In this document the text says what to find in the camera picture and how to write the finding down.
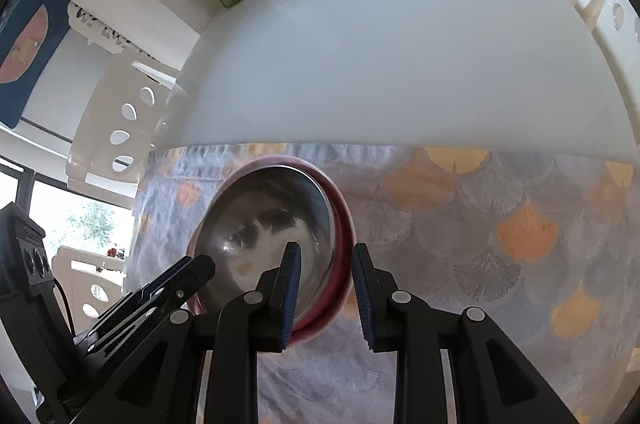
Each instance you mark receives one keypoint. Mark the white carved shelf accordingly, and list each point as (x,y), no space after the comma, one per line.
(105,29)

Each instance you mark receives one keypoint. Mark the patterned tablecloth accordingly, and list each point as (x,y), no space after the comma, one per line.
(475,264)

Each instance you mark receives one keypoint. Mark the pink bowl with steel lining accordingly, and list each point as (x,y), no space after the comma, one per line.
(345,229)

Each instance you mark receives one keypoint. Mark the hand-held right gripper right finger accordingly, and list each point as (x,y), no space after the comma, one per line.
(362,294)

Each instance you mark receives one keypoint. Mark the red potted flowers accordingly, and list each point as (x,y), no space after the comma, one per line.
(115,251)

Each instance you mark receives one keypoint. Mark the window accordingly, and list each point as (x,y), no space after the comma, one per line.
(75,214)

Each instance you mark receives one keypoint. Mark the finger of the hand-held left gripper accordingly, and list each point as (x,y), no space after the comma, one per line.
(150,285)
(197,271)

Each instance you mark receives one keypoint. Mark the stainless steel bowl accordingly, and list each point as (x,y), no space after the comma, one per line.
(260,224)

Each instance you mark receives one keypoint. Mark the blue wall poster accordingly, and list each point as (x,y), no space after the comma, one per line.
(25,49)

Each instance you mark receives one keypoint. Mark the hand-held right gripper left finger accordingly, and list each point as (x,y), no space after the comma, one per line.
(291,289)

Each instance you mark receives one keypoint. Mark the white plastic chair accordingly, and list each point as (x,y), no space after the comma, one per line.
(117,119)
(612,19)
(82,274)

